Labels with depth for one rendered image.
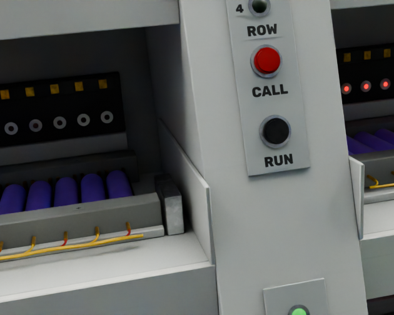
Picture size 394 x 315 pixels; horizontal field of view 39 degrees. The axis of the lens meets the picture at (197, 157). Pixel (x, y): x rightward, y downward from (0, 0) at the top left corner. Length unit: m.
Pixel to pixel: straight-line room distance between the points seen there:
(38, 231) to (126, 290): 0.08
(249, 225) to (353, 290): 0.08
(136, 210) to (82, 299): 0.07
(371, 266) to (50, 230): 0.21
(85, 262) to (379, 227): 0.19
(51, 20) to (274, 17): 0.13
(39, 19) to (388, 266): 0.27
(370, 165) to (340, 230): 0.10
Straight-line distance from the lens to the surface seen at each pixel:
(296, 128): 0.35
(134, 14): 0.35
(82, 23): 0.35
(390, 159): 0.46
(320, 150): 0.36
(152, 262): 0.36
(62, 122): 0.51
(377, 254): 0.39
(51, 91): 0.50
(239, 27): 0.35
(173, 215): 0.38
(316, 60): 0.36
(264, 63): 0.35
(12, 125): 0.51
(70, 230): 0.39
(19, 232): 0.39
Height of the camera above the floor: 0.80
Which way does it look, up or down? 2 degrees down
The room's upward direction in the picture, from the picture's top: 7 degrees counter-clockwise
